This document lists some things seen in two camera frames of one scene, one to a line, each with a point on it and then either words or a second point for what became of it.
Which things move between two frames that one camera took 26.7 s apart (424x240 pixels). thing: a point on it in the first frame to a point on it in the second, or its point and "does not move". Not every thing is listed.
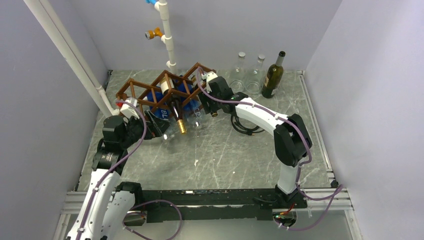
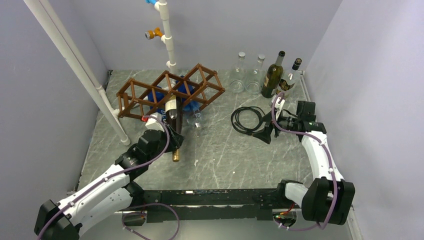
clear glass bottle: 237,79 does not move
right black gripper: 205,98 to 264,134
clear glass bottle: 254,81 does not move
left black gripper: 156,127 to 175,140
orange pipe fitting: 150,34 does not move
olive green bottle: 273,76 does not move
